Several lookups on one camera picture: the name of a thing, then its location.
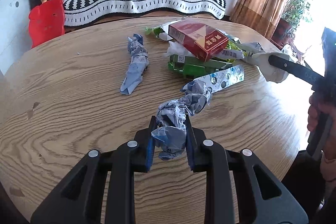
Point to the person's right hand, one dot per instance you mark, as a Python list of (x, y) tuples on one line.
[(317, 107)]

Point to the clear plastic bag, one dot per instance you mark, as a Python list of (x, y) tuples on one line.
[(175, 48)]

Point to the red cigarette box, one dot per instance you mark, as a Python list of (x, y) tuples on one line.
[(202, 40)]

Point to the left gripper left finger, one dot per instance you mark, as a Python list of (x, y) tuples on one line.
[(100, 187)]

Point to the green cardboard box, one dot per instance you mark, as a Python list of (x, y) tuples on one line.
[(192, 68)]

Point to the red plastic child chair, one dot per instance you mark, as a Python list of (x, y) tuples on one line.
[(46, 22)]

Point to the twisted blue-white paper far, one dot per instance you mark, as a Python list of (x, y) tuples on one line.
[(138, 63)]

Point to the round wooden table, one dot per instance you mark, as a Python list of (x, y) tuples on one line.
[(62, 99)]

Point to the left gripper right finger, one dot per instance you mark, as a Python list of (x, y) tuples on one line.
[(240, 176)]

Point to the yellow-green popcorn snack bag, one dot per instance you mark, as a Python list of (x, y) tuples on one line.
[(231, 51)]

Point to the potted green plant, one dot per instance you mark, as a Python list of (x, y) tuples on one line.
[(295, 11)]

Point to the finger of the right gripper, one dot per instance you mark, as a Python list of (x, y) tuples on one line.
[(297, 70)]

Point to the white cabinet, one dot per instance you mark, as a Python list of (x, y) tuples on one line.
[(15, 39)]

